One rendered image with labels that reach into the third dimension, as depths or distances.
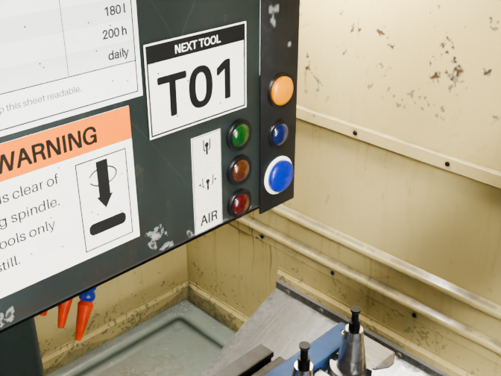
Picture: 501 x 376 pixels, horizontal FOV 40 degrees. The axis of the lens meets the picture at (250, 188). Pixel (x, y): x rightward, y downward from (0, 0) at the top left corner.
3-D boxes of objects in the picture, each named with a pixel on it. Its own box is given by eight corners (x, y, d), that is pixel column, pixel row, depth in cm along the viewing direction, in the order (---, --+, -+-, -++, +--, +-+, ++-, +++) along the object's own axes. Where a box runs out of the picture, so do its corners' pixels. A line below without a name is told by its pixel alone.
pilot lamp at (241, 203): (252, 212, 60) (252, 189, 59) (233, 220, 59) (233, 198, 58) (247, 209, 61) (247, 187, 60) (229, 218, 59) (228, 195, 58)
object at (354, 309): (352, 323, 100) (353, 304, 99) (362, 327, 99) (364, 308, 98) (346, 329, 99) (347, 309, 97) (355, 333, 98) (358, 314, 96)
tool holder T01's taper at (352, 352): (346, 351, 105) (349, 315, 102) (371, 362, 103) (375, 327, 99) (330, 366, 102) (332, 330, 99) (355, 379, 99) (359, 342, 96)
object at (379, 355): (401, 358, 106) (401, 354, 106) (380, 375, 103) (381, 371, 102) (364, 337, 110) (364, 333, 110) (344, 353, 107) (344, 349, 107)
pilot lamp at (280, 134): (290, 142, 61) (291, 119, 60) (273, 150, 60) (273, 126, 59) (285, 141, 61) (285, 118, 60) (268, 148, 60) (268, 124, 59)
